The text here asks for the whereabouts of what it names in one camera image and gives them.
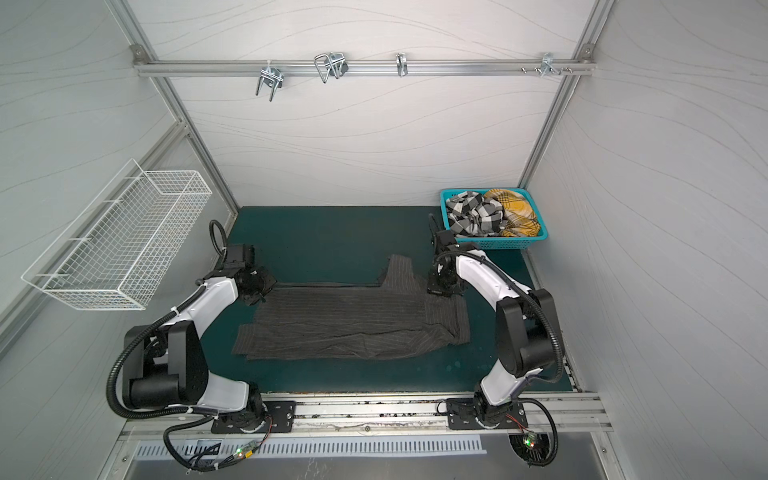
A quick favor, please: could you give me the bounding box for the dark grey striped shirt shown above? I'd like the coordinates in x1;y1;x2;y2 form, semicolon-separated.
232;255;471;360

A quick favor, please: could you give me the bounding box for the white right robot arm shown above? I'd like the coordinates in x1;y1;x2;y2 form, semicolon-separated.
430;249;565;427

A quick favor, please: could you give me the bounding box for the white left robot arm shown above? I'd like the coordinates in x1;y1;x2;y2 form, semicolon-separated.
106;267;276;432

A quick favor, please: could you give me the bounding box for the black white checked shirt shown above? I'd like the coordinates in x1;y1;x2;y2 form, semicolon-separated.
444;191;507;237

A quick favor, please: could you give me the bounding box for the teal plastic basket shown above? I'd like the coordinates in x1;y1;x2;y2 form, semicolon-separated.
440;188;548;250

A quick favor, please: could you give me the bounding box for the yellow plaid shirt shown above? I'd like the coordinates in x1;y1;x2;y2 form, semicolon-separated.
484;189;542;238

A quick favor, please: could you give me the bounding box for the black round fan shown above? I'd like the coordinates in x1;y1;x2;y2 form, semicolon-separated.
509;432;559;467

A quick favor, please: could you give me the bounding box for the metal hook clamp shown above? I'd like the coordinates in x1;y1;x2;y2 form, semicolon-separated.
255;62;284;102

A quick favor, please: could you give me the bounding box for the metal u-bolt clamp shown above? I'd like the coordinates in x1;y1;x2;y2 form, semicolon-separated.
313;52;349;84

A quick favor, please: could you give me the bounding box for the aluminium top crossbar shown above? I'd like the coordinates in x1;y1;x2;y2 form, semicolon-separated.
134;57;597;78

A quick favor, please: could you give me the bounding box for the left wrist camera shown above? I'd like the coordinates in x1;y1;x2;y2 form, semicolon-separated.
222;244;255;271

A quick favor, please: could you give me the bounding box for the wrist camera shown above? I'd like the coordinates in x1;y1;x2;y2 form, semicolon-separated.
432;230;459;255
222;244;255;271

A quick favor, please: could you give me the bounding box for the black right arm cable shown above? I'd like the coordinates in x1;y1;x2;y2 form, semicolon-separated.
427;212;566;385

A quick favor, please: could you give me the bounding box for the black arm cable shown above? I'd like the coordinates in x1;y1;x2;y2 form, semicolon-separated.
427;212;566;385
208;219;229;259

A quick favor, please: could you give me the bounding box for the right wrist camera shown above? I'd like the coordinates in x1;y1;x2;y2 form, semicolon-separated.
432;230;459;255

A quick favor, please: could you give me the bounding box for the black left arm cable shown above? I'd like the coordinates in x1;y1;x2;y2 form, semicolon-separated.
208;219;229;259

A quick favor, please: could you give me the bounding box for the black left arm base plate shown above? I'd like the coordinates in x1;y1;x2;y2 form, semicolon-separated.
211;401;296;435

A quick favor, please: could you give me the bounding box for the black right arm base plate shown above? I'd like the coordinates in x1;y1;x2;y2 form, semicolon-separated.
435;398;528;432

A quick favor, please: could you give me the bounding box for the white wire basket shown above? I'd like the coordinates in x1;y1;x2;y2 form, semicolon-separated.
21;159;212;311

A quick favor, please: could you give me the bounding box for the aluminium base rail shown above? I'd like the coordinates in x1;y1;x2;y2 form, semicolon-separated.
119;392;614;439

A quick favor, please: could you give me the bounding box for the white slotted cable duct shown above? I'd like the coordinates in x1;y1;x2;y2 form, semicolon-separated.
133;434;487;461

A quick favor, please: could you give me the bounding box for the small metal ring clamp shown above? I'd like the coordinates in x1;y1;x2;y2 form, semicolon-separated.
395;52;408;78

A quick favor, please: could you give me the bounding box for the metal bracket with bolts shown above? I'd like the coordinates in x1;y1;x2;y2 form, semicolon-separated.
520;53;573;77

